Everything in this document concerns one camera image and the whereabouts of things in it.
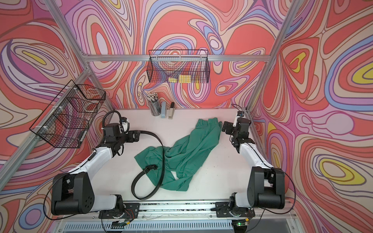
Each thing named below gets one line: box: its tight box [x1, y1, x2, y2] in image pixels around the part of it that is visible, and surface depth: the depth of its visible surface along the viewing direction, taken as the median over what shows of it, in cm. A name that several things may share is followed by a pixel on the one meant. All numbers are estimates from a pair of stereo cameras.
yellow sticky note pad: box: [178, 74, 192, 84], surface depth 86 cm
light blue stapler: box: [161, 100, 167, 119], surface depth 117 cm
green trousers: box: [134, 117, 222, 192], surface depth 90 cm
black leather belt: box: [131, 130, 165, 201], surface depth 86 cm
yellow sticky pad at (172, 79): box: [168, 77, 177, 83], surface depth 85 cm
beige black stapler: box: [168, 101, 176, 120], surface depth 117 cm
